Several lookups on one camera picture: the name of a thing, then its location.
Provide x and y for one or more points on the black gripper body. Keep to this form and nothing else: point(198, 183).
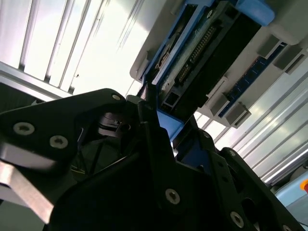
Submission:
point(125, 197)

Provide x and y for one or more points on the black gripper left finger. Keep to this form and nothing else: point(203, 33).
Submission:
point(48, 120)

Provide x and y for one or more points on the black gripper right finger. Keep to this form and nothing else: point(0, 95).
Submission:
point(223, 192)

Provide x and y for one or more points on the hard disk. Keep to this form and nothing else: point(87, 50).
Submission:
point(216, 60)

